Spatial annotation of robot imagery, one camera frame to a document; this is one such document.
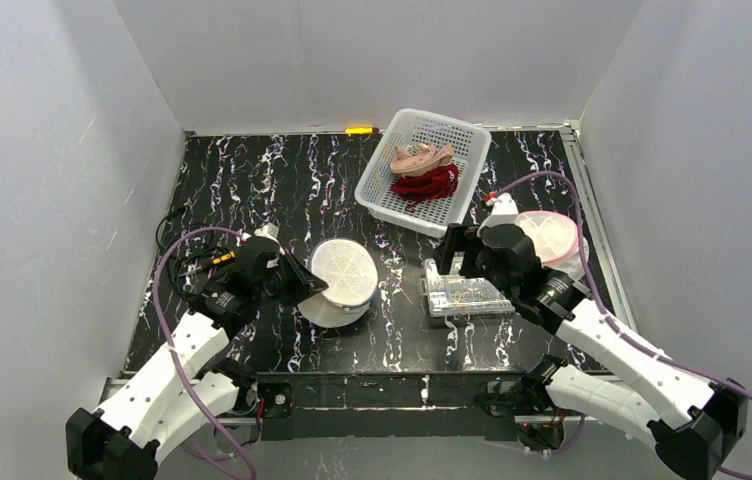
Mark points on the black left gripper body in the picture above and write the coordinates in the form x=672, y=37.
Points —
x=292, y=277

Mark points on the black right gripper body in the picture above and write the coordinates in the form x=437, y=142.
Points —
x=458, y=245

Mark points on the white mesh bag blue trim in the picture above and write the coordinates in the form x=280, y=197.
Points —
x=351, y=275

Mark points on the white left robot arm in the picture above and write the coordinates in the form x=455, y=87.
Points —
x=185, y=384

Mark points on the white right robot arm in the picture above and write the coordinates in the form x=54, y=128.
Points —
x=692, y=423

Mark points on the white mesh bag pink trim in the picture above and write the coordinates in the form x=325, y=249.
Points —
x=554, y=237

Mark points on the dark red bra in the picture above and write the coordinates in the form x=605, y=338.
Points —
x=438, y=183

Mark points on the beige pink bra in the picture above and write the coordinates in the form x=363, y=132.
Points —
x=417, y=160

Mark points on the clear plastic compartment box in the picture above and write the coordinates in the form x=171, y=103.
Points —
x=453, y=295

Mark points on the white plastic basket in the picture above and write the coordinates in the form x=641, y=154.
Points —
x=410, y=127

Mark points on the yellow orange marker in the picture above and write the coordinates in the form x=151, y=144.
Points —
x=361, y=130

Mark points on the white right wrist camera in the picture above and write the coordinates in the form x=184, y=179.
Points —
x=503, y=210

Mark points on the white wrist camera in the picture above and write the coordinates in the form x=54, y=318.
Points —
x=269, y=230
x=503, y=210

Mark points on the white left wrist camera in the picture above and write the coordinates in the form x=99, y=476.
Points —
x=269, y=230

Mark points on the aluminium rail frame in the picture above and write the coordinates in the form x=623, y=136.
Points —
x=570, y=133

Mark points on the black base frame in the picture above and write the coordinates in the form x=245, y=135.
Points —
x=489, y=406

